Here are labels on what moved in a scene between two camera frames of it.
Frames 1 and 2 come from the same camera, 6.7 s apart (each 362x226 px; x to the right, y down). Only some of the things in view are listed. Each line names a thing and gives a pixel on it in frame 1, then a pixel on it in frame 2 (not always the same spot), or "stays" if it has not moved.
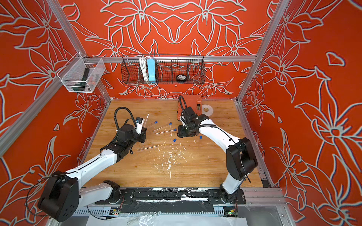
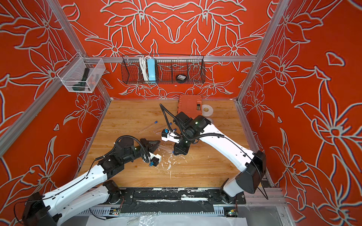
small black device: (181, 77) stays
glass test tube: (151, 125) stays
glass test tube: (146, 119) to (165, 148)
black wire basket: (169, 69) stays
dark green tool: (80, 86) stays
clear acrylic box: (81, 74) stays
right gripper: (180, 129) to (181, 150)
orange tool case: (185, 101) stays
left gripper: (143, 135) to (151, 148)
